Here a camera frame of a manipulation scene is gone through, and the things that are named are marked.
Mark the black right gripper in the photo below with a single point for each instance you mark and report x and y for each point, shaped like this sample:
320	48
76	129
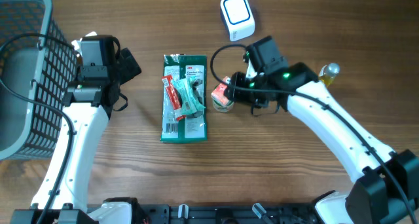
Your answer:
243	95

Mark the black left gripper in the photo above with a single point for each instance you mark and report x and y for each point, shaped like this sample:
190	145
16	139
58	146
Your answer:
124	72

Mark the red carton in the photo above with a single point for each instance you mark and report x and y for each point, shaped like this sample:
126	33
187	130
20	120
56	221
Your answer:
220	102

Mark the yellow oil glass bottle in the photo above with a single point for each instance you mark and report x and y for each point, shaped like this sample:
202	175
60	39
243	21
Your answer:
328	73

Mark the green packaged goods bag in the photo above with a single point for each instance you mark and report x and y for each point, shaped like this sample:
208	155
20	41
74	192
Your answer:
184	98

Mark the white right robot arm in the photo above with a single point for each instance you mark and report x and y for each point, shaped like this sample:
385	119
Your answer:
385	183

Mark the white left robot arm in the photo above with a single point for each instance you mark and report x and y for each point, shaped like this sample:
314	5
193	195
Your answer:
88	104

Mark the white barcode scanner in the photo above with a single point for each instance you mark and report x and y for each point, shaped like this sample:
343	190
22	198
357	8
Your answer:
238	19

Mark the grey plastic shopping basket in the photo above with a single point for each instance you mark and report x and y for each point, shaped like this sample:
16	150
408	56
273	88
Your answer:
37	64

